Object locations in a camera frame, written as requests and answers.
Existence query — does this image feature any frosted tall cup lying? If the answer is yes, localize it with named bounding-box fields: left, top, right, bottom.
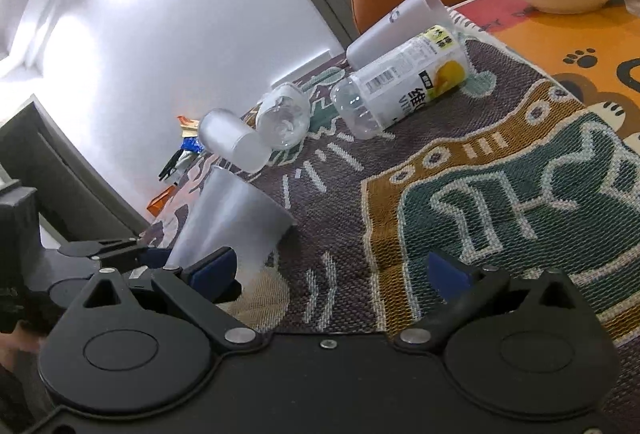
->
left=198, top=109, right=271, bottom=173

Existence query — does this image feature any frosted cup with logo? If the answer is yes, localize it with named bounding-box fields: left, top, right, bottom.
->
left=346, top=0, right=454, bottom=70

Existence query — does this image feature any person left hand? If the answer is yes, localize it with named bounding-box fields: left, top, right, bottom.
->
left=0, top=321, right=44, bottom=370

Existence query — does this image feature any orange gift box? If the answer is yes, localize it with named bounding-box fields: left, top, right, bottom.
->
left=146, top=185, right=177, bottom=217

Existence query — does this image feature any patterned woven blanket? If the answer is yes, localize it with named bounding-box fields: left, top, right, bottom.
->
left=139, top=8, right=640, bottom=434

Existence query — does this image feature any paper bags pile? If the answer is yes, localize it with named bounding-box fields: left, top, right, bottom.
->
left=177, top=115, right=204, bottom=154

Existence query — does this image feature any clear small plastic bottle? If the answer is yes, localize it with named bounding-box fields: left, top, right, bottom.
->
left=256, top=82, right=311, bottom=150

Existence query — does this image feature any labelled clear plastic bottle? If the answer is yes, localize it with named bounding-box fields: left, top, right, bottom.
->
left=330, top=25, right=470, bottom=139

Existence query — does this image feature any orange cartoon tablecloth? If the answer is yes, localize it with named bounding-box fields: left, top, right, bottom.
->
left=456, top=0, right=640, bottom=149

